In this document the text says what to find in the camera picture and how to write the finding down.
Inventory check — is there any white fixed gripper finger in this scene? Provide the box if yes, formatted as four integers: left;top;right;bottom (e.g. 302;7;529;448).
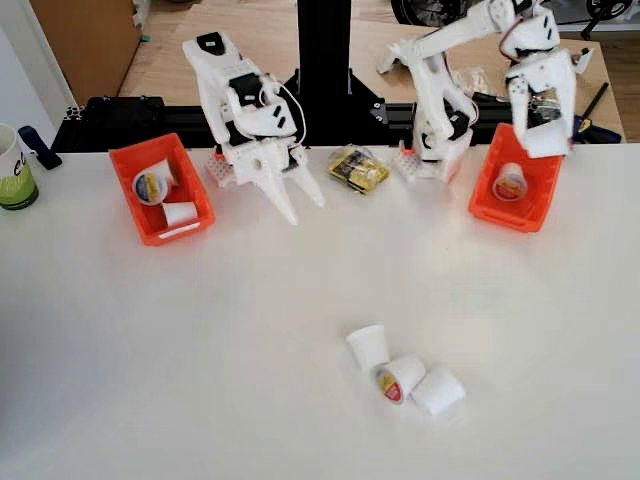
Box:
259;180;300;226
554;84;576;146

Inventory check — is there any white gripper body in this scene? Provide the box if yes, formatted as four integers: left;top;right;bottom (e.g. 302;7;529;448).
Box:
227;73;307;189
489;0;576;94

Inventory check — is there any white moving gripper finger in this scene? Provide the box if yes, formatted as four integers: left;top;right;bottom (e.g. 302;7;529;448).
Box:
289;167;326;207
507;74;530;146

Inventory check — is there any white coffee pod red lid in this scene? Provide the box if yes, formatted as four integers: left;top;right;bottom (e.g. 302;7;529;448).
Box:
522;122;571;159
373;354;427;404
491;162;530;202

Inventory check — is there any yellow black sachet bundle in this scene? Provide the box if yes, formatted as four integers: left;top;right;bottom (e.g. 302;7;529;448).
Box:
327;144;390;195

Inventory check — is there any white coffee pod blue lid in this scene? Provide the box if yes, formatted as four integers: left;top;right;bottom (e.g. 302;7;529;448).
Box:
160;200;197;227

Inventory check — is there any white pod blue yellow lid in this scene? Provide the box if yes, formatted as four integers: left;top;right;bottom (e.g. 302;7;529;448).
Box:
132;171;170;207

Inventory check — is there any silver metal clamp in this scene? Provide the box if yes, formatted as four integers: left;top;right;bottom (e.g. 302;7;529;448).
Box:
528;89;564;122

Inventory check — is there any blue yellow bar clamp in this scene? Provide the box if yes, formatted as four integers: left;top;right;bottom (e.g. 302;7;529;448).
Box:
572;115;624;146

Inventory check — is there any clear bag of screws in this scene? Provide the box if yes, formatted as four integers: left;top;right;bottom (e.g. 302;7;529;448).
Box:
452;66;497;95

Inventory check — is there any white part with electronics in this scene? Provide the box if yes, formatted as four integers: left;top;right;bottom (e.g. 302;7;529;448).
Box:
572;47;594;76

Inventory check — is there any black bicycle wheel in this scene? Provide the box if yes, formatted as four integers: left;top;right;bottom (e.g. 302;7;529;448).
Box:
389;0;476;32

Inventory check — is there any white printed robot part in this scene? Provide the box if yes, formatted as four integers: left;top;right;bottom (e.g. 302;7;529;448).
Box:
376;38;416;75

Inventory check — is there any black flat box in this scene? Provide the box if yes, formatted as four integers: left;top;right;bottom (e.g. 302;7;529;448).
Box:
85;94;165;126

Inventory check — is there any orange plastic bin white label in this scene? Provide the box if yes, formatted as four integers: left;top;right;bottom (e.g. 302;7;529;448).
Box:
108;132;216;247

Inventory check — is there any wooden cabinet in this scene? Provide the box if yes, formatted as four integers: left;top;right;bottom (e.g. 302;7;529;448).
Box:
28;0;147;106

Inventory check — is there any white green mug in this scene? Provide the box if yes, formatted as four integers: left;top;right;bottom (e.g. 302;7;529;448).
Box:
0;123;40;211

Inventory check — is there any black camera mast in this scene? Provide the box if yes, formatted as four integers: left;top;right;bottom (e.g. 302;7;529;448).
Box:
269;0;386;149

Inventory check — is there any black aluminium rail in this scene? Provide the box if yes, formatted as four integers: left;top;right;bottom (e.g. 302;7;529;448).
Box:
49;94;566;154

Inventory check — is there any black blue clamp handle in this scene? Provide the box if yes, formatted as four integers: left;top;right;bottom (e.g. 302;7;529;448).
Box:
17;124;63;171

